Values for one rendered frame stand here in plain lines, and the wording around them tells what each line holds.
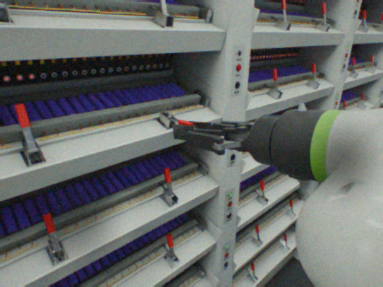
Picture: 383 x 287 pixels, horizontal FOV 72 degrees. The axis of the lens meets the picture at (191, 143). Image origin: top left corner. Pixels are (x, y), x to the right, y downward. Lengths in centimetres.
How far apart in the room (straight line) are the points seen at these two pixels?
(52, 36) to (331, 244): 42
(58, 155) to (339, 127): 42
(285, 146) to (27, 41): 37
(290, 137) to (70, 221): 46
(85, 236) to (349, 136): 51
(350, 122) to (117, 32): 37
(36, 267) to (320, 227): 50
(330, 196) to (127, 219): 49
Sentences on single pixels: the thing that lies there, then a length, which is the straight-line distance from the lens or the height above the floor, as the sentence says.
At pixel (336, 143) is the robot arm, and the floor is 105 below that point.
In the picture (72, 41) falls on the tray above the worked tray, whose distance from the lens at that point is 46.
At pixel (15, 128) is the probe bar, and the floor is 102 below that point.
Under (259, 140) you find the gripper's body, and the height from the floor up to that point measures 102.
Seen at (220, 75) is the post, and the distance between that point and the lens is 67.
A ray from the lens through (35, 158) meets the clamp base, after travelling 49.
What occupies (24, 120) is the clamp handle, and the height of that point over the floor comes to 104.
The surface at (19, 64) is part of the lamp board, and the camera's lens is 60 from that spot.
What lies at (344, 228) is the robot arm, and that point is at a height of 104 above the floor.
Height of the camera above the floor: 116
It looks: 22 degrees down
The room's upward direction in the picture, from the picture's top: straight up
